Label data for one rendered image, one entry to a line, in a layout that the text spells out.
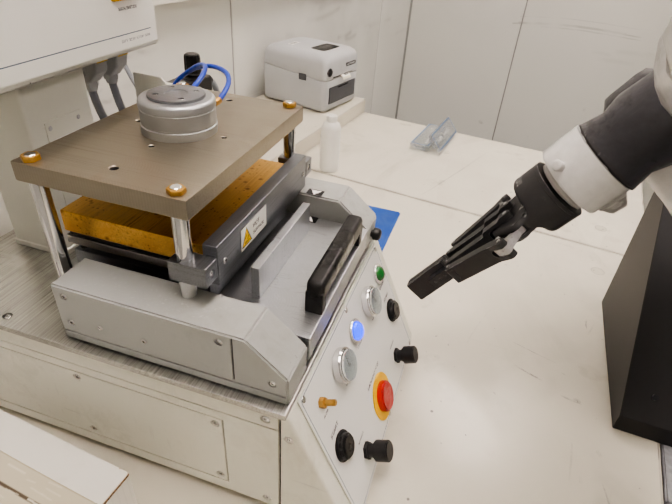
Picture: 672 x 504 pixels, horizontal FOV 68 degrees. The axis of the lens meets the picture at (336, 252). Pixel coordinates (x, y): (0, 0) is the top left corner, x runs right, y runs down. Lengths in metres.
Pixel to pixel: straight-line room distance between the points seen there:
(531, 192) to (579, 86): 2.41
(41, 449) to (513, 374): 0.62
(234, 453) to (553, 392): 0.48
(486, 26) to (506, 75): 0.28
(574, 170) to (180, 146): 0.40
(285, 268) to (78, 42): 0.33
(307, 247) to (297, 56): 1.04
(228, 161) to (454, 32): 2.61
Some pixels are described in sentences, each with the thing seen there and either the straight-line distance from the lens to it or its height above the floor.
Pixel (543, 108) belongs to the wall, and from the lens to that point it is 3.03.
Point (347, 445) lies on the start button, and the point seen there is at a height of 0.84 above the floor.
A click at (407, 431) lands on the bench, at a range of 0.71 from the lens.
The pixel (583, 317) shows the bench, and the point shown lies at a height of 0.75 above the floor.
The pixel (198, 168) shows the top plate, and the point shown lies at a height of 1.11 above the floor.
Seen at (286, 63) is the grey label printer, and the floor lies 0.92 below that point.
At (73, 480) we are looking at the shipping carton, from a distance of 0.60.
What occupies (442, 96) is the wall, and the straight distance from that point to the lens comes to 3.12.
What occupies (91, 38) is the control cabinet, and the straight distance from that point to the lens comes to 0.66.
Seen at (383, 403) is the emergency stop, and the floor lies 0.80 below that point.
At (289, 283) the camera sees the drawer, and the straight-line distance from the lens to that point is 0.56.
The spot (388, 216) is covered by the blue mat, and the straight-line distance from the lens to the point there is 1.14.
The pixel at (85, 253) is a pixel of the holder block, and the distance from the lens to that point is 0.60.
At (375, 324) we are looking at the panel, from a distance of 0.69.
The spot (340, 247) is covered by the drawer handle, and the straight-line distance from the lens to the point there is 0.55.
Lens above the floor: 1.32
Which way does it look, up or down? 34 degrees down
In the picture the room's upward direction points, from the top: 4 degrees clockwise
